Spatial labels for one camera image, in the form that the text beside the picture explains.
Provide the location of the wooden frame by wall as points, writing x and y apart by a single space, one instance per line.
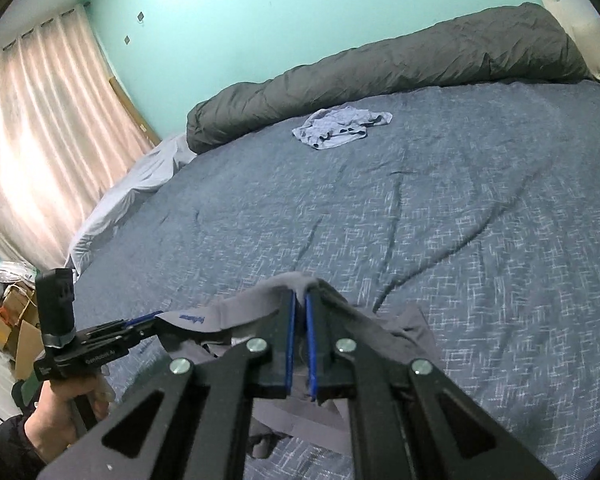
133 112

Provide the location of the light grey bed sheet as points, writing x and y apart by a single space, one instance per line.
124 199

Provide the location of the pink curtain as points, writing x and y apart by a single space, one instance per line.
65 138

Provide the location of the cardboard box clutter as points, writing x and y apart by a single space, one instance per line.
20 333

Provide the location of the grey shorts garment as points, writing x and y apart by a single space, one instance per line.
205 333

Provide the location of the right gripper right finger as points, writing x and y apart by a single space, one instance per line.
407 421

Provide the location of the light blue crumpled garment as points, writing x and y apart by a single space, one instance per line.
333 127

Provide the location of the person left forearm sleeve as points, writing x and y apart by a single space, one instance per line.
18 458

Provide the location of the rolled dark grey duvet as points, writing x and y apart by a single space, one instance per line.
521 42

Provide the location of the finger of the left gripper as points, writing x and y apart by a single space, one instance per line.
140 319

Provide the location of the white plastic bags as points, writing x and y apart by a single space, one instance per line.
2 274

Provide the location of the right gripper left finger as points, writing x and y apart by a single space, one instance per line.
190 421

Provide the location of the person left hand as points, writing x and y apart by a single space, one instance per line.
51 428

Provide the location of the dark blue patterned bedspread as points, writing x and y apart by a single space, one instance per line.
479 205

